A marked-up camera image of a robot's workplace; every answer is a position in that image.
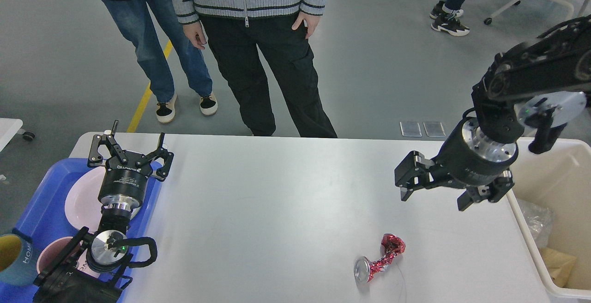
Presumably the person in grey sweater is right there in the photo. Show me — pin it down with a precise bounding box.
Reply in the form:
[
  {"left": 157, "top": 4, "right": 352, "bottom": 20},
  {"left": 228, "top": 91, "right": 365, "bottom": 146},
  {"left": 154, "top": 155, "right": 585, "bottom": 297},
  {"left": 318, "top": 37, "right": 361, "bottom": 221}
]
[{"left": 172, "top": 0, "right": 337, "bottom": 138}]

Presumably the right floor plate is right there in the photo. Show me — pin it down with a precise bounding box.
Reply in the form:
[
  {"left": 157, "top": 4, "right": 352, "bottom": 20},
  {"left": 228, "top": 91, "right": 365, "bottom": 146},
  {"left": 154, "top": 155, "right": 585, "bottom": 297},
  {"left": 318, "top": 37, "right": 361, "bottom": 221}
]
[{"left": 423, "top": 121, "right": 446, "bottom": 138}]

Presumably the blue plastic tray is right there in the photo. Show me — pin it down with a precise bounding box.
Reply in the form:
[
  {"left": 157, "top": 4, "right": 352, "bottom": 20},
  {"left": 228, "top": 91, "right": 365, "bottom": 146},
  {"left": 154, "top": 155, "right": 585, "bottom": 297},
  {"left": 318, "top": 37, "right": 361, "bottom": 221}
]
[{"left": 0, "top": 158, "right": 163, "bottom": 303}]

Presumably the person in dark jeans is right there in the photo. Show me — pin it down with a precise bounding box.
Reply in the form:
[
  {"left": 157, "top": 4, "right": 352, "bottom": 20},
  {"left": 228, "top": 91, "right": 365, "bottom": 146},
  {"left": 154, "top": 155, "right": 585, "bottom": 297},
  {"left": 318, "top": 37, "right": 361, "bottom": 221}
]
[{"left": 430, "top": 0, "right": 470, "bottom": 36}]

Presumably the person in blue jeans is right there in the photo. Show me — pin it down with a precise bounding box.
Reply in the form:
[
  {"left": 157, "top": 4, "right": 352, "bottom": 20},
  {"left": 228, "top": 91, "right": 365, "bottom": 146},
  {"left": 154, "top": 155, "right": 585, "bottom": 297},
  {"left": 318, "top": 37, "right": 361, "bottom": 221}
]
[{"left": 101, "top": 0, "right": 218, "bottom": 123}]

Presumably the crushed red can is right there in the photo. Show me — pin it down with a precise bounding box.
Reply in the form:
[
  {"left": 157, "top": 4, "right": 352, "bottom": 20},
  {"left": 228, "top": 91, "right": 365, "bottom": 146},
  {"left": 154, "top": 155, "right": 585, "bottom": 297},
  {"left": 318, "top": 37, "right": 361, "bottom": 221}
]
[{"left": 353, "top": 233, "right": 407, "bottom": 284}]

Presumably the dark teal mug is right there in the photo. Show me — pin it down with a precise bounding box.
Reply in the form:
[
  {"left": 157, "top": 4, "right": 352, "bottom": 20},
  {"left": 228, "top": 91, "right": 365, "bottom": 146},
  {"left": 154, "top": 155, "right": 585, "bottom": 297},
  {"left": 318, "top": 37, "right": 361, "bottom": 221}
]
[{"left": 0, "top": 229, "right": 42, "bottom": 286}]

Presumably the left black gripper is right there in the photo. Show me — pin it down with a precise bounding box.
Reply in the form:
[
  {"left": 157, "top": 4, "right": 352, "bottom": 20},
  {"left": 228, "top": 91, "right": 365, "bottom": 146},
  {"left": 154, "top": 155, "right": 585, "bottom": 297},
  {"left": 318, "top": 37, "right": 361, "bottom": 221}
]
[{"left": 87, "top": 121, "right": 175, "bottom": 211}]

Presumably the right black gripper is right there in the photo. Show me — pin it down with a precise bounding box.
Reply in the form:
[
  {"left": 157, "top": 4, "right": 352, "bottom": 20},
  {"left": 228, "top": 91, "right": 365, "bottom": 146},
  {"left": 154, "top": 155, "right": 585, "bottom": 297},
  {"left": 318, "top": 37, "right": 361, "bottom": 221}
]
[{"left": 394, "top": 117, "right": 519, "bottom": 211}]

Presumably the white side table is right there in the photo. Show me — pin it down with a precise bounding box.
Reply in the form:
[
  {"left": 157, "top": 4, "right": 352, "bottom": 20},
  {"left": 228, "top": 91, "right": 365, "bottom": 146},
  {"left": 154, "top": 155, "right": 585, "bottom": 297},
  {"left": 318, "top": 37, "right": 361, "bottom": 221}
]
[{"left": 0, "top": 118, "right": 23, "bottom": 151}]

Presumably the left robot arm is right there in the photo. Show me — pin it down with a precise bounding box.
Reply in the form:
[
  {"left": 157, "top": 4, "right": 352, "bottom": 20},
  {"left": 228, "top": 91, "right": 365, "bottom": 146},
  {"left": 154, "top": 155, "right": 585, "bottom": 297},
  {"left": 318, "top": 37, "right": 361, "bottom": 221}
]
[{"left": 32, "top": 121, "right": 174, "bottom": 303}]

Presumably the large foil sheet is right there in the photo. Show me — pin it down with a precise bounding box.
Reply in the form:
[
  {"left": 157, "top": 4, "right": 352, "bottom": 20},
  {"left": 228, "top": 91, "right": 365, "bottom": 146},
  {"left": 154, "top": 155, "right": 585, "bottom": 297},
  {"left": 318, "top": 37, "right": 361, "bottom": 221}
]
[{"left": 517, "top": 199, "right": 555, "bottom": 248}]

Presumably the pink mug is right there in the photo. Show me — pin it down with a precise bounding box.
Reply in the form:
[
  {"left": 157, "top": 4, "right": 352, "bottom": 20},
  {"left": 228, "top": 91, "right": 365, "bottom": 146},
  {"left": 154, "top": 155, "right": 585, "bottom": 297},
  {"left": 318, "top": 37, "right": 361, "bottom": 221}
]
[{"left": 36, "top": 236, "right": 99, "bottom": 278}]

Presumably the beige plastic bin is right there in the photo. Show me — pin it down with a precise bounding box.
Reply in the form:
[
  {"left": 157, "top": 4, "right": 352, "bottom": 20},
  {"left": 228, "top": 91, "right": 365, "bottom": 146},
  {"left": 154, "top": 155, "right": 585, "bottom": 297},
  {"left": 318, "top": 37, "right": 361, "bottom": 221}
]
[{"left": 507, "top": 137, "right": 591, "bottom": 303}]

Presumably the floor plate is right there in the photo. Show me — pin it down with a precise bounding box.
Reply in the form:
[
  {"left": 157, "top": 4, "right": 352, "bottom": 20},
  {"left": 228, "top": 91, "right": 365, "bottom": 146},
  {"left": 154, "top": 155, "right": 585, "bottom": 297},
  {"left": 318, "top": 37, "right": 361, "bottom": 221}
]
[
  {"left": 423, "top": 121, "right": 446, "bottom": 138},
  {"left": 399, "top": 121, "right": 422, "bottom": 138}
]

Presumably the left floor plate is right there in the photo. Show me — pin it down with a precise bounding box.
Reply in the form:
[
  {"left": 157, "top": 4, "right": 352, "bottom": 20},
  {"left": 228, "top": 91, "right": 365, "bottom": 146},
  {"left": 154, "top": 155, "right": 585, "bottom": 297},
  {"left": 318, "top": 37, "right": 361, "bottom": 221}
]
[{"left": 399, "top": 121, "right": 422, "bottom": 138}]

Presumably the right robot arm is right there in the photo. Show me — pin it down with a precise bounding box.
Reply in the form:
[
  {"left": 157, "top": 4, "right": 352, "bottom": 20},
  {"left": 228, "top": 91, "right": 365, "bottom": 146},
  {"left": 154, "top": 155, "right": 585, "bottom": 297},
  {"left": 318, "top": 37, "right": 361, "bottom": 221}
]
[{"left": 394, "top": 15, "right": 591, "bottom": 211}]

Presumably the pink plate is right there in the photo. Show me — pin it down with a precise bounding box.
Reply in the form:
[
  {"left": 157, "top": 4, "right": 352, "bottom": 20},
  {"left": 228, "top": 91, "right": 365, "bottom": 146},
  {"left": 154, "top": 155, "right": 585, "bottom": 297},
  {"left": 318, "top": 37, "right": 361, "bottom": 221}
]
[{"left": 65, "top": 167, "right": 141, "bottom": 233}]

